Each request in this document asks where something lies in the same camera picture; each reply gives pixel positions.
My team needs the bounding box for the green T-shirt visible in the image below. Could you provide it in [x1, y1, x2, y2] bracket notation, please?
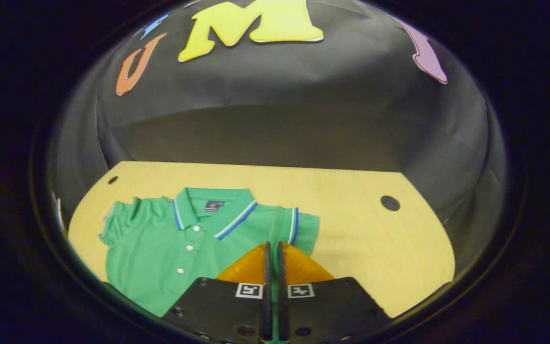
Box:
[99, 187, 321, 318]

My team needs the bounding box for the black backdrop cloth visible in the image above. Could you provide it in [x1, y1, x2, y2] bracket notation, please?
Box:
[48, 0, 507, 225]

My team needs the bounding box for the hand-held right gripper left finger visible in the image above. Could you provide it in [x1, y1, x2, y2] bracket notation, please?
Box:
[162, 241, 273, 344]

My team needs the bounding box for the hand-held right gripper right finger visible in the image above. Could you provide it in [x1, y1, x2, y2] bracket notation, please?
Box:
[277, 241, 393, 344]

